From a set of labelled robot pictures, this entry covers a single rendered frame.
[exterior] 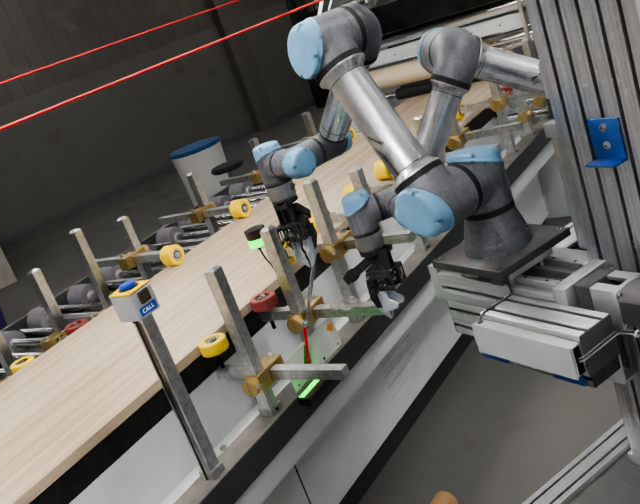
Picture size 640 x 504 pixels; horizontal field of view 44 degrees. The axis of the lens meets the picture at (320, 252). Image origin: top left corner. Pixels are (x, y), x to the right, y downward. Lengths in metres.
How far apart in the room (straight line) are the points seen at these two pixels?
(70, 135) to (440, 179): 9.61
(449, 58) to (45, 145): 9.35
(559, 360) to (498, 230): 0.34
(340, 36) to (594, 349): 0.81
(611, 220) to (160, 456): 1.26
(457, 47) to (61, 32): 9.50
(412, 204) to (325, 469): 1.32
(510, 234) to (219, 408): 1.02
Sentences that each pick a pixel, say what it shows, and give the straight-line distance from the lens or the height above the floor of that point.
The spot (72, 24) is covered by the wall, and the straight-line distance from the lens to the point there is 11.23.
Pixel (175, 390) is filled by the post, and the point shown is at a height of 0.95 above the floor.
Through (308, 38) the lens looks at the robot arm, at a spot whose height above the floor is 1.60.
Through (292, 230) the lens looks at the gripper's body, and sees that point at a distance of 2.12.
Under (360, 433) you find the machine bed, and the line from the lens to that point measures 2.90.
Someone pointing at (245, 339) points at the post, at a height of 0.93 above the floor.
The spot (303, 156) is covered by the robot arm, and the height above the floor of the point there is 1.32.
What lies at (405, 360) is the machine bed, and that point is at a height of 0.27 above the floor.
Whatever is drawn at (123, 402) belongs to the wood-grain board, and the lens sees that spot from 2.13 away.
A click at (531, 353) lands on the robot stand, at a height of 0.91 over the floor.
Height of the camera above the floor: 1.70
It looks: 18 degrees down
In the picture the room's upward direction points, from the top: 20 degrees counter-clockwise
